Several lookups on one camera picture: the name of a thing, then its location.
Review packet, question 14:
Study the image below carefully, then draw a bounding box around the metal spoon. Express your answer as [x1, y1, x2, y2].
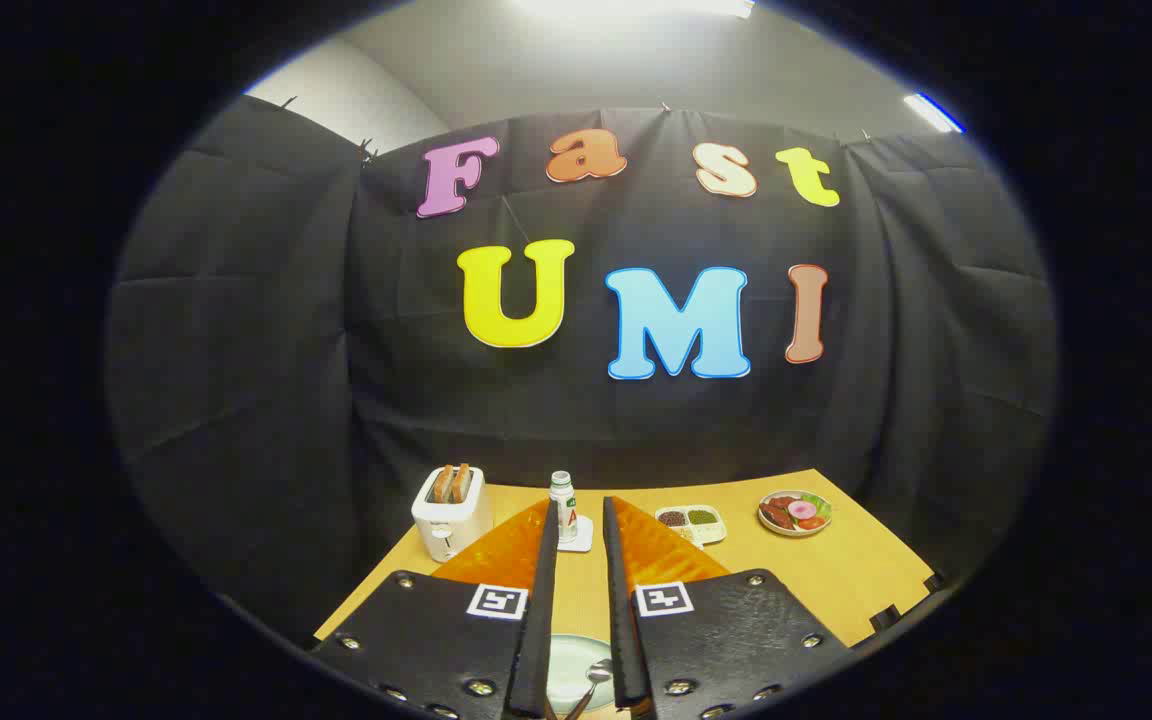
[566, 659, 617, 719]

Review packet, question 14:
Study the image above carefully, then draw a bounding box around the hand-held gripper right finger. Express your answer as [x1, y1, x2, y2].
[603, 495, 852, 720]

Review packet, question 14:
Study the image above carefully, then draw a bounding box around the white divided dish with beans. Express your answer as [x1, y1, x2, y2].
[655, 505, 727, 546]

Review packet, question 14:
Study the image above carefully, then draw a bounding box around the small plastic drink bottle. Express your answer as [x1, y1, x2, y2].
[549, 471, 579, 544]

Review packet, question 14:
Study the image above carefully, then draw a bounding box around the pale green plate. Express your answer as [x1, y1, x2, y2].
[546, 634, 617, 716]

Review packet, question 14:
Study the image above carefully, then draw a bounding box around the white toaster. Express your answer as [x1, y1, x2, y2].
[411, 466, 494, 563]

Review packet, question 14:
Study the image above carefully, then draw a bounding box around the plate of toy food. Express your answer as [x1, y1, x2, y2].
[758, 490, 832, 538]

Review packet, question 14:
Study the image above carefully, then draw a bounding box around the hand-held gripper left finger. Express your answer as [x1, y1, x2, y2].
[311, 497, 559, 720]

